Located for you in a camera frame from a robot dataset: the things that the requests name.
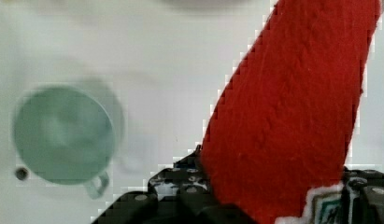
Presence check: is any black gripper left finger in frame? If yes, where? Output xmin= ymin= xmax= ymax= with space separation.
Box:
xmin=92 ymin=146 xmax=258 ymax=224

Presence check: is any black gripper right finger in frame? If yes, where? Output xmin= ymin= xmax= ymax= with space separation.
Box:
xmin=341 ymin=168 xmax=384 ymax=224

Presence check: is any red plush ketchup bottle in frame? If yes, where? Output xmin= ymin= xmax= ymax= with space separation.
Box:
xmin=201 ymin=0 xmax=384 ymax=224

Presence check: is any green metal cup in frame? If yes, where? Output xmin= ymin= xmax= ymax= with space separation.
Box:
xmin=12 ymin=79 xmax=124 ymax=199

